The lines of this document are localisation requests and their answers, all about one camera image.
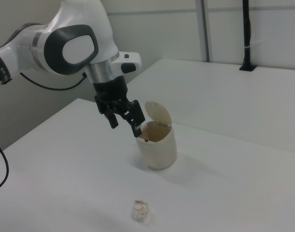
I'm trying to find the wide grey partition post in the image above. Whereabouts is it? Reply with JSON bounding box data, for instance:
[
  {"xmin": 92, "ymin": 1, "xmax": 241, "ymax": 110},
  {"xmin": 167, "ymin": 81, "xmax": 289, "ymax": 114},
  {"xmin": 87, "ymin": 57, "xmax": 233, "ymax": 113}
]
[{"xmin": 195, "ymin": 0, "xmax": 214, "ymax": 62}]

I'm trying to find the white paper trash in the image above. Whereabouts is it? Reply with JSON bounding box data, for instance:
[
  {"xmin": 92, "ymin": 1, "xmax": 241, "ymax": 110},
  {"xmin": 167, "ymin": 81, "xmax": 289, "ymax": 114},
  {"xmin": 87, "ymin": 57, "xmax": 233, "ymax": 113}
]
[{"xmin": 131, "ymin": 199, "xmax": 151, "ymax": 221}]

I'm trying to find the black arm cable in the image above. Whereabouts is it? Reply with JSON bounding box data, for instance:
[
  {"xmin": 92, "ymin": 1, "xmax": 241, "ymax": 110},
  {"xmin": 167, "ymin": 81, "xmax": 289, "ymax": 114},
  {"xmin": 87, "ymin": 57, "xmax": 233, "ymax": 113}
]
[{"xmin": 19, "ymin": 72, "xmax": 87, "ymax": 91}]

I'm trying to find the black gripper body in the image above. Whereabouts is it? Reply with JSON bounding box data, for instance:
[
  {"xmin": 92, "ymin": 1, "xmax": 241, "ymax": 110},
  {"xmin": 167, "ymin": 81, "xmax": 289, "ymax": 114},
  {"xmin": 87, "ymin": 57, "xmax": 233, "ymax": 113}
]
[{"xmin": 92, "ymin": 75, "xmax": 129, "ymax": 115}]

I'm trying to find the black looped cable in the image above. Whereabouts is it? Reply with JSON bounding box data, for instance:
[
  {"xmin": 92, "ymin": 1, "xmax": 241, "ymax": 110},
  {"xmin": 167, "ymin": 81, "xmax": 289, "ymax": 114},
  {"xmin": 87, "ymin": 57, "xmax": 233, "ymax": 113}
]
[{"xmin": 0, "ymin": 135, "xmax": 10, "ymax": 193}]

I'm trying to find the grey horizontal partition rail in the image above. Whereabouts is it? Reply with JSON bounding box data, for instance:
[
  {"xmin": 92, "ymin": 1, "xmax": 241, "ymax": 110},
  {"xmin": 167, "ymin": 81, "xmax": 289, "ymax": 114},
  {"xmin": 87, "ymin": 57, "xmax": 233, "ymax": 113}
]
[{"xmin": 105, "ymin": 7, "xmax": 295, "ymax": 15}]

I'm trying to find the small white lidded bin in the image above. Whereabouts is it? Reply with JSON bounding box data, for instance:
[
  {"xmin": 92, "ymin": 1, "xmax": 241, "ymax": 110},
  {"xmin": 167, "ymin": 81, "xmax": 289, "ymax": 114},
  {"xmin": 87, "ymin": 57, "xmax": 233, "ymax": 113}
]
[{"xmin": 136, "ymin": 101, "xmax": 178, "ymax": 171}]

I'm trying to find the black pole with base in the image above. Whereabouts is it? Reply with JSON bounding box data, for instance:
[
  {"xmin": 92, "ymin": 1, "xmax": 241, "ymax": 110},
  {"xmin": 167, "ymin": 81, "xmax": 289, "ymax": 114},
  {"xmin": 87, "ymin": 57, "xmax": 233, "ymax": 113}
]
[{"xmin": 239, "ymin": 0, "xmax": 257, "ymax": 72}]

